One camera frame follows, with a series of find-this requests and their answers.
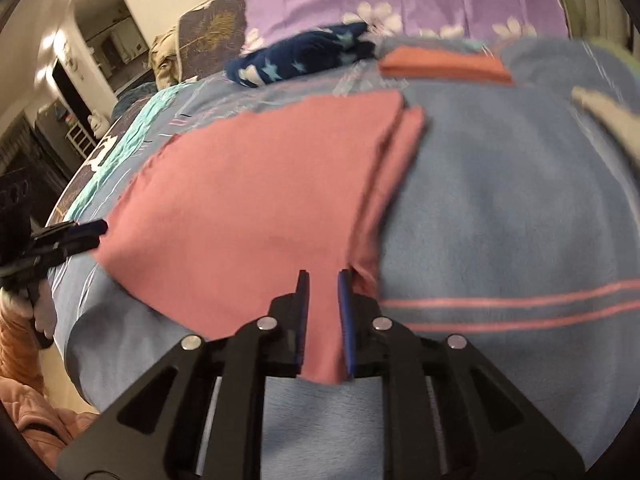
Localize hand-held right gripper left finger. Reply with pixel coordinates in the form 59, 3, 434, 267
55, 270, 312, 480

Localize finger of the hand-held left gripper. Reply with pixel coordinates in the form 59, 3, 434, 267
30, 219, 109, 242
42, 236, 103, 263

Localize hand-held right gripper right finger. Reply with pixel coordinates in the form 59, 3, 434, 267
337, 269, 587, 480

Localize pink long-sleeve shirt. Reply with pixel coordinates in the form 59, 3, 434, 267
92, 91, 428, 386

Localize cream folded clothes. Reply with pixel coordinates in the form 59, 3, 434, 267
570, 85, 640, 173

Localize dark patterned bedsheet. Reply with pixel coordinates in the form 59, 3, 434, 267
45, 125, 133, 227

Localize white ladder shelf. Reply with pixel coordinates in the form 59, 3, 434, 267
64, 124, 100, 162

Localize teal crinkled cloth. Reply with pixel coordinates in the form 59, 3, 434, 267
75, 89, 177, 211

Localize beige knit garment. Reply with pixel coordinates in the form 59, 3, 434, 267
150, 27, 185, 92

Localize blue striped blanket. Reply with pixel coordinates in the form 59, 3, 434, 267
47, 35, 640, 476

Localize arched doorway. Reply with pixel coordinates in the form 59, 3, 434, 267
65, 0, 157, 98

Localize dark tree-print cushion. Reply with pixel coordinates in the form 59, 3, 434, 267
177, 0, 258, 83

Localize navy star-print fleece cloth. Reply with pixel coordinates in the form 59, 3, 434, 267
225, 21, 379, 89

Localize orange folded cloth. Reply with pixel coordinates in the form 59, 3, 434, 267
377, 46, 516, 87

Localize green cloth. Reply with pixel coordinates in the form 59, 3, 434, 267
582, 37, 640, 78

